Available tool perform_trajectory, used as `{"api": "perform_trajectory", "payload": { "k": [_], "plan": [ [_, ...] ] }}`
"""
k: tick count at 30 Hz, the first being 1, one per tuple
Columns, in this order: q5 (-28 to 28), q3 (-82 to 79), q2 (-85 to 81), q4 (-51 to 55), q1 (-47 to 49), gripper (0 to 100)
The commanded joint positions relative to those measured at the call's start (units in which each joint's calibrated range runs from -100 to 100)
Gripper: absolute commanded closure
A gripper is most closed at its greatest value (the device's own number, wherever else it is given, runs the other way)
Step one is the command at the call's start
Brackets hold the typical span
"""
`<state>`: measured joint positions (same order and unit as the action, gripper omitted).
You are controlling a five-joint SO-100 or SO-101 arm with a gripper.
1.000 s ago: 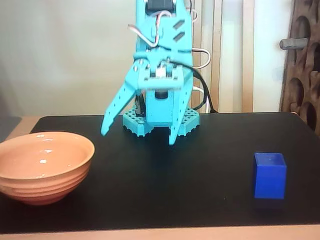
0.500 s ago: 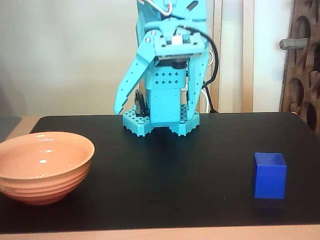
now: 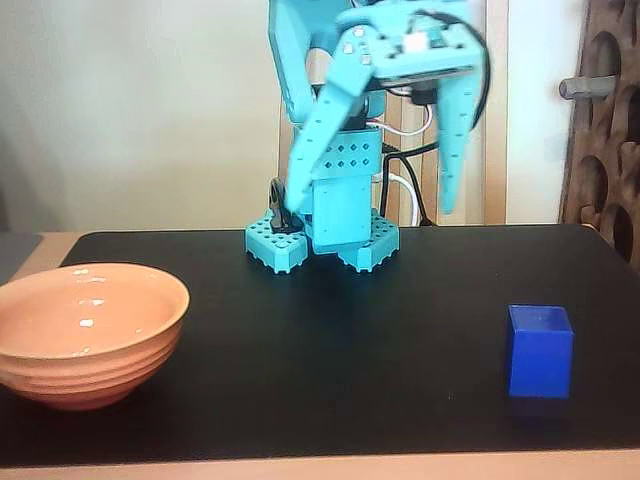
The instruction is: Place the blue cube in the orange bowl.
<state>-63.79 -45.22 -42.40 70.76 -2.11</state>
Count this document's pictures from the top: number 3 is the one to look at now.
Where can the cyan gripper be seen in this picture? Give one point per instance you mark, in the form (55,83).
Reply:
(417,62)

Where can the blue cube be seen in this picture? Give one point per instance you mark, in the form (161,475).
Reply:
(540,360)

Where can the cyan perforated robot base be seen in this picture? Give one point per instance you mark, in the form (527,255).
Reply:
(272,247)

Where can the orange ribbed bowl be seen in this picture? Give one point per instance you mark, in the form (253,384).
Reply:
(90,350)

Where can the black table clamp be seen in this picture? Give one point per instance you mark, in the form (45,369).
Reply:
(280,212)

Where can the grey bottle neck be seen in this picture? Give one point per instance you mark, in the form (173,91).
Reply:
(587,86)

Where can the brown wooden wine rack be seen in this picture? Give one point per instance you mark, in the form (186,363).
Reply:
(630,125)

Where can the black table mat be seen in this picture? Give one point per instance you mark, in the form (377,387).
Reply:
(350,380)

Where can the cyan wrist camera mount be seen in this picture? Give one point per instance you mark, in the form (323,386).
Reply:
(440,62)

